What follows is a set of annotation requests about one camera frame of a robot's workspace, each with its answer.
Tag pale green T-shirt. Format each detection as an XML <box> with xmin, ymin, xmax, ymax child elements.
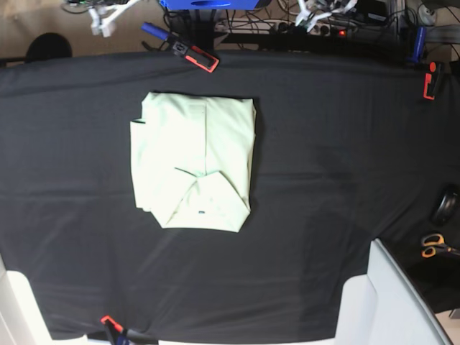
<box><xmin>130</xmin><ymin>92</ymin><xmax>257</xmax><ymax>233</ymax></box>

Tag red black clamp top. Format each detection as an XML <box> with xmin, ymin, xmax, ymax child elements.
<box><xmin>172</xmin><ymin>41</ymin><xmax>219</xmax><ymax>73</ymax></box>

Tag red black clamp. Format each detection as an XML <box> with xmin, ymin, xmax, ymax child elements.
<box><xmin>172</xmin><ymin>41</ymin><xmax>219</xmax><ymax>73</ymax></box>
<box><xmin>100</xmin><ymin>315</ymin><xmax>159</xmax><ymax>345</ymax></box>

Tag black table cloth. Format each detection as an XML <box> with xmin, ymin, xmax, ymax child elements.
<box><xmin>1</xmin><ymin>51</ymin><xmax>459</xmax><ymax>344</ymax></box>

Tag white power strip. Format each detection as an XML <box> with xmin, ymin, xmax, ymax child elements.
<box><xmin>270</xmin><ymin>22</ymin><xmax>331</xmax><ymax>36</ymax></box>

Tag blue box top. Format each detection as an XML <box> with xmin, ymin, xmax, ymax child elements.
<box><xmin>160</xmin><ymin>0</ymin><xmax>272</xmax><ymax>11</ymax></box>

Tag red black clamp bottom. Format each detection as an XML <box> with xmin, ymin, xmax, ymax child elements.
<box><xmin>100</xmin><ymin>315</ymin><xmax>159</xmax><ymax>345</ymax></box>

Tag grey white furniture right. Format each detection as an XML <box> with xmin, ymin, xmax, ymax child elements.
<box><xmin>334</xmin><ymin>239</ymin><xmax>451</xmax><ymax>345</ymax></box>

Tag black round object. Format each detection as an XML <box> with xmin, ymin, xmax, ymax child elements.
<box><xmin>431</xmin><ymin>193</ymin><xmax>459</xmax><ymax>226</ymax></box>

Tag blue cylinder right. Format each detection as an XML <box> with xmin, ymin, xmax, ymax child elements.
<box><xmin>407</xmin><ymin>26</ymin><xmax>427</xmax><ymax>64</ymax></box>

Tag red clamp right edge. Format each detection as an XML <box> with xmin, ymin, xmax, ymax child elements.
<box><xmin>423</xmin><ymin>62</ymin><xmax>444</xmax><ymax>101</ymax></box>

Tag white furniture left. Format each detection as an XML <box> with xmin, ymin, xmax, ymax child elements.
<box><xmin>1</xmin><ymin>259</ymin><xmax>52</xmax><ymax>345</ymax></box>

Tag blue handle tool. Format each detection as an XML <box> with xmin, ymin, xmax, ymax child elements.
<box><xmin>141</xmin><ymin>22</ymin><xmax>170</xmax><ymax>41</ymax></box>

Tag orange handled scissors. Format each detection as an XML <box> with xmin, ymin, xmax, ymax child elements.
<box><xmin>421</xmin><ymin>233</ymin><xmax>459</xmax><ymax>259</ymax></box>

